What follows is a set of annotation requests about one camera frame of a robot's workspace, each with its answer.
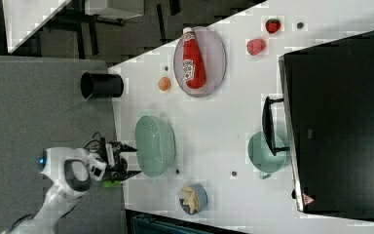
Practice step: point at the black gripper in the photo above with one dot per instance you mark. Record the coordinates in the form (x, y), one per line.
(110, 153)

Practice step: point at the grey round plate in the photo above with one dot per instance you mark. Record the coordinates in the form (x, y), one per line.
(214, 59)

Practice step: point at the red ketchup bottle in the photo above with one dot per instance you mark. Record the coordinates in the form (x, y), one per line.
(194, 73)

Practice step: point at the red green strawberry toy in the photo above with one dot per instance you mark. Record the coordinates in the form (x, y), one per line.
(256, 46)

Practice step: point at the peeled banana toy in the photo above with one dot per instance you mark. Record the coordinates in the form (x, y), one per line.
(189, 198)

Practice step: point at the blue bowl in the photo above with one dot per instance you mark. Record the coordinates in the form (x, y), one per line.
(202, 199)

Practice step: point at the green enamel pot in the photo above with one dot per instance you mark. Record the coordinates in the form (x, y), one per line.
(262, 158)

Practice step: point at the black cylinder cup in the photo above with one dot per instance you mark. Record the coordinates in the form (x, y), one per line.
(96, 85)

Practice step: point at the orange fruit toy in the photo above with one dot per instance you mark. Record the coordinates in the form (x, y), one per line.
(164, 84)

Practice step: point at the silver black toaster oven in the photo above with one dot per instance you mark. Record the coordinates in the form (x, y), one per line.
(328, 99)

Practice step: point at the bright green object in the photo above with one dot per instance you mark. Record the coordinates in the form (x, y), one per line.
(110, 183)

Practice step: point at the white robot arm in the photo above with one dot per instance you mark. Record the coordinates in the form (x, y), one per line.
(72, 172)

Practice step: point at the green plastic strainer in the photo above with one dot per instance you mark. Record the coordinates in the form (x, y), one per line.
(155, 146)

